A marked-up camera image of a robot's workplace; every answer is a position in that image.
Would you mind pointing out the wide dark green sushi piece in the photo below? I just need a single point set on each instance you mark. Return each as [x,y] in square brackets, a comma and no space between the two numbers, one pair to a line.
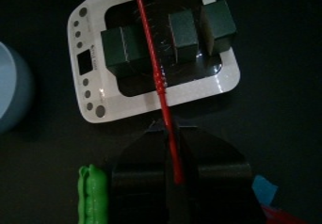
[126,50]

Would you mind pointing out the light blue bowl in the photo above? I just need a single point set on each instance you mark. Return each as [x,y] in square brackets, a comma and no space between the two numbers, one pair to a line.
[13,86]

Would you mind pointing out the green toy pea pod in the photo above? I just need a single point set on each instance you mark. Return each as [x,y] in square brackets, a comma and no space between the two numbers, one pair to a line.
[94,196]

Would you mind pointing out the blue tape piece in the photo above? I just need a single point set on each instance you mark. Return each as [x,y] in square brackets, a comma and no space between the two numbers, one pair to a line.
[264,190]

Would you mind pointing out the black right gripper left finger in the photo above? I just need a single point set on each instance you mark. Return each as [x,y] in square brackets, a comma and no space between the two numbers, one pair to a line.
[141,184]

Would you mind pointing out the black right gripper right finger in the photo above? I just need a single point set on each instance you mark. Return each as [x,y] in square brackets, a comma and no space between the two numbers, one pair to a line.
[218,184]

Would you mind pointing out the narrow dark green sushi piece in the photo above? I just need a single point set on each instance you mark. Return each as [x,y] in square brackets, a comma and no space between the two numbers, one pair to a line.
[184,35]
[220,22]

